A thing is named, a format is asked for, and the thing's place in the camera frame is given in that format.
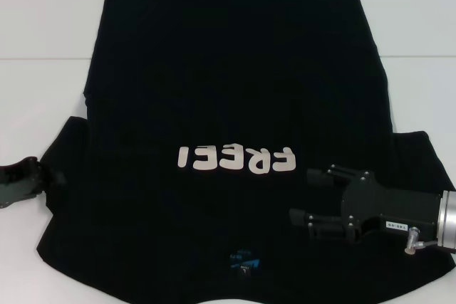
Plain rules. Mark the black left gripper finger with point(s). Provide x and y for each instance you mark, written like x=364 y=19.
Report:
x=53 y=178

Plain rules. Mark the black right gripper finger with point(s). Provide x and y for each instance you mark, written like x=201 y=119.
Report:
x=320 y=224
x=324 y=177

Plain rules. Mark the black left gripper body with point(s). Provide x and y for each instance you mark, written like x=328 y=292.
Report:
x=18 y=183

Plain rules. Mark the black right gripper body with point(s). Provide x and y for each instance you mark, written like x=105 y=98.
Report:
x=392 y=208

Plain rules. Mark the black shirt with white print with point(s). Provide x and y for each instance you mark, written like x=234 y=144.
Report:
x=228 y=87

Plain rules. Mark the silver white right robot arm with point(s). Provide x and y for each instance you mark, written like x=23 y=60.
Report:
x=448 y=218

